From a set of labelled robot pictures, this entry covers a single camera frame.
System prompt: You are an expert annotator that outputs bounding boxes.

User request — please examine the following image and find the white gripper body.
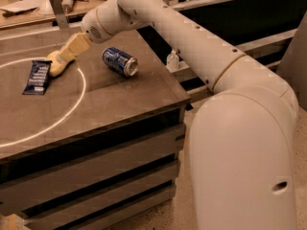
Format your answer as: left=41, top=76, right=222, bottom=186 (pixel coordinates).
left=81, top=11, right=111, bottom=43

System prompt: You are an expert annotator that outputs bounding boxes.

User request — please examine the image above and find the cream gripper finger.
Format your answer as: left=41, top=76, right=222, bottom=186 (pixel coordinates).
left=56, top=33, right=91, bottom=64

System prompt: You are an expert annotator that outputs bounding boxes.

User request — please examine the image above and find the dark blue rxbar wrapper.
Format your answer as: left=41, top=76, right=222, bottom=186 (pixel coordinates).
left=23, top=60, right=52, bottom=95

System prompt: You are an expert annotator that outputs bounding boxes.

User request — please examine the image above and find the yellow sponge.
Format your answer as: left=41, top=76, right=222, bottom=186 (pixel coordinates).
left=46, top=51, right=75, bottom=77

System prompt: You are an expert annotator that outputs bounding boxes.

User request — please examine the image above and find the blue soda can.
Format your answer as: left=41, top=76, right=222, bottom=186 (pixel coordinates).
left=102, top=47, right=138, bottom=78

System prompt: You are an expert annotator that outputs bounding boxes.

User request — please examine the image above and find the cluttered wooden background desk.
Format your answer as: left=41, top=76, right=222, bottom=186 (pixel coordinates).
left=0, top=0, right=187, bottom=31

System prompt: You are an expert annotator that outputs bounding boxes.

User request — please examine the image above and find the clear sanitizer bottle left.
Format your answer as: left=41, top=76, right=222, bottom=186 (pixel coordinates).
left=166, top=50, right=179, bottom=71

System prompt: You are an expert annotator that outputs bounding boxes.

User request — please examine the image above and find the grey drawer cabinet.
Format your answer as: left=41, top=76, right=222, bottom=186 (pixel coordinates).
left=0, top=105, right=187, bottom=230

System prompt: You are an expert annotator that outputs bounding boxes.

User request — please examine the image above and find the grey metal bracket left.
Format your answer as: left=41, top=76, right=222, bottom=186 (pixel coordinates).
left=49, top=0, right=69, bottom=30

